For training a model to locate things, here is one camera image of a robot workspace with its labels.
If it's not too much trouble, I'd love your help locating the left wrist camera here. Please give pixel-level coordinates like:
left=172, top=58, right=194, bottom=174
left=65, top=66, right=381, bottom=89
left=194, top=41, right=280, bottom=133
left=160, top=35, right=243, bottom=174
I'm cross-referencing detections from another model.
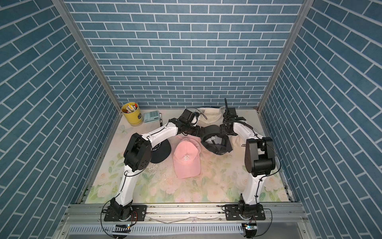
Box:
left=191, top=116, right=200, bottom=125

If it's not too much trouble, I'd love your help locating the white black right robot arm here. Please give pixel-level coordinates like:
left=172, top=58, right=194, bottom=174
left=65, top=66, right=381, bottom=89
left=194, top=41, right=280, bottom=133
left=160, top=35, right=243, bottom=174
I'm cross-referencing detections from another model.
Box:
left=220, top=99, right=276, bottom=220

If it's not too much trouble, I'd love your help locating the teal desk calculator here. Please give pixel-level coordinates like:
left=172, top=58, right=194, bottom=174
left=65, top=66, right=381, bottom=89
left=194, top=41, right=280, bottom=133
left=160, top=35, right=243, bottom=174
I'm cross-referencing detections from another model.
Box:
left=143, top=111, right=160, bottom=123

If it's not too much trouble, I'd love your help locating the aluminium front rail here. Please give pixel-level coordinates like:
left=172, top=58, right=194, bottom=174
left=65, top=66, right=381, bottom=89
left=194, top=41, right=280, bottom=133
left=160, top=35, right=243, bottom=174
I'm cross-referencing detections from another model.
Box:
left=54, top=203, right=315, bottom=239

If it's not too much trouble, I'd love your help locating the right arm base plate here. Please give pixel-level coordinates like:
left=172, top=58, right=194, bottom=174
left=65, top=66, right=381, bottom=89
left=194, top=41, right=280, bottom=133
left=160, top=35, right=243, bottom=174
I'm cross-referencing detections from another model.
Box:
left=221, top=204, right=266, bottom=221

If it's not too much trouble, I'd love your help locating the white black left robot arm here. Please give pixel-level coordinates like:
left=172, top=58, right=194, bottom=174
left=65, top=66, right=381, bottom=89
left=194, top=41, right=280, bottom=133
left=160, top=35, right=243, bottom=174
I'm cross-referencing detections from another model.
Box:
left=110, top=109, right=202, bottom=221

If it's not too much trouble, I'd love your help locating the black baseball cap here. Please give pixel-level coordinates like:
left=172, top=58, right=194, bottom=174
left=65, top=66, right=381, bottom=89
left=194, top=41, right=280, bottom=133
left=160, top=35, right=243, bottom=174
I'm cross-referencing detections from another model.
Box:
left=150, top=139, right=172, bottom=164

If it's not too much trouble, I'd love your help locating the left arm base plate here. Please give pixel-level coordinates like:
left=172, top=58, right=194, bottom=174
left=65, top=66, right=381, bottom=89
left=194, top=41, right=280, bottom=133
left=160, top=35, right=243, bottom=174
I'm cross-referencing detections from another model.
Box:
left=102, top=205, right=147, bottom=223

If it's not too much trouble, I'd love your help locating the cream cap at back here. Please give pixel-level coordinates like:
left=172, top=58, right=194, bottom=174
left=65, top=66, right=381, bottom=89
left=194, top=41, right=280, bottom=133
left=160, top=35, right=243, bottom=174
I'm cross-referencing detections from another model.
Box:
left=198, top=108, right=223, bottom=124

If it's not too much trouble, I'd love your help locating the yellow pen holder cup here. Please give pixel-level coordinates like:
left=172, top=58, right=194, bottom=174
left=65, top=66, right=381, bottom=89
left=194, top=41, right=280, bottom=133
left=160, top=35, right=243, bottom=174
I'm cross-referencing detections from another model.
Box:
left=121, top=102, right=143, bottom=126

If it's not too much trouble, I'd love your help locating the black cap with mesh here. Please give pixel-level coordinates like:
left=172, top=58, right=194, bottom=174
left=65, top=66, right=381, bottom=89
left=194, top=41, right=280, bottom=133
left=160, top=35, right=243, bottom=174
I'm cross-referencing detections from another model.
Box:
left=201, top=125, right=233, bottom=155

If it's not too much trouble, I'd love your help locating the pink baseball cap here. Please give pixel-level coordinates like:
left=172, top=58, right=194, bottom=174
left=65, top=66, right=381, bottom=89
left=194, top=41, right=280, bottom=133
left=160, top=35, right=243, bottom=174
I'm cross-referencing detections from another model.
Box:
left=173, top=137, right=202, bottom=179

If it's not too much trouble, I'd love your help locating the black marker pen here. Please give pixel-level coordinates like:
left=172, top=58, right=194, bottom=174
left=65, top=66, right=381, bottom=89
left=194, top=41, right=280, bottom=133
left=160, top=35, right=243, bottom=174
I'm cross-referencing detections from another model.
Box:
left=159, top=113, right=163, bottom=126

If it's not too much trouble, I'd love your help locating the beige baseball cap with text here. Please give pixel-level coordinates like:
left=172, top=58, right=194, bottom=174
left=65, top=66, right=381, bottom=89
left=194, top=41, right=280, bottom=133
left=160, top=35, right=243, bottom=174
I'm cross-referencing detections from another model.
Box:
left=230, top=135, right=246, bottom=150

